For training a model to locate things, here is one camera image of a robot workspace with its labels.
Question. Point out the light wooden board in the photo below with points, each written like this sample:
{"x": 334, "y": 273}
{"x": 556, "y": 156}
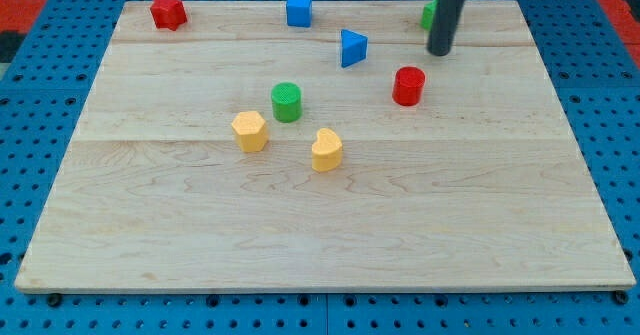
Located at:
{"x": 480, "y": 187}

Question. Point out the red cylinder block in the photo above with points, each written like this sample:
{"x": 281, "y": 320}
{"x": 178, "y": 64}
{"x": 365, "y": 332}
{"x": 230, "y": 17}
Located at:
{"x": 408, "y": 86}

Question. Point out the yellow hexagon block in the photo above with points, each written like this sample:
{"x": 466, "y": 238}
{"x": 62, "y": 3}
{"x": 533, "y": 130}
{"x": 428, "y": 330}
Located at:
{"x": 250, "y": 131}

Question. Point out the green block behind rod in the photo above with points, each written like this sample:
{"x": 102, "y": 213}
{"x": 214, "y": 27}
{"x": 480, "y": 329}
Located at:
{"x": 428, "y": 14}

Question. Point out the blue triangle block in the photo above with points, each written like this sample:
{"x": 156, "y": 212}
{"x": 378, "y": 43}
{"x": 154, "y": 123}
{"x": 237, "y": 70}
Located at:
{"x": 353, "y": 47}

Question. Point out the green cylinder block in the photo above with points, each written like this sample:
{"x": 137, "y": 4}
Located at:
{"x": 286, "y": 102}

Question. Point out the yellow heart block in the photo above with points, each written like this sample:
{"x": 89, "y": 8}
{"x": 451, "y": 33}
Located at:
{"x": 327, "y": 150}

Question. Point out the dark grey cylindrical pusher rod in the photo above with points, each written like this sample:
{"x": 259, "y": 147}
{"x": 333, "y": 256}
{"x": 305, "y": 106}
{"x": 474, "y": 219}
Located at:
{"x": 444, "y": 27}

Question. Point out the red star block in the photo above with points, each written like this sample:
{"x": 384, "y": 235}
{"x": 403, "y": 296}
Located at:
{"x": 168, "y": 14}

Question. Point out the blue perforated base panel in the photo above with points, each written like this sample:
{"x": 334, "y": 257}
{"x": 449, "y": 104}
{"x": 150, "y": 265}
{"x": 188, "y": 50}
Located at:
{"x": 588, "y": 48}

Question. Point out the blue cube block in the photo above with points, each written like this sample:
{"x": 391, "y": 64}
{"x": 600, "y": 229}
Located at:
{"x": 299, "y": 13}

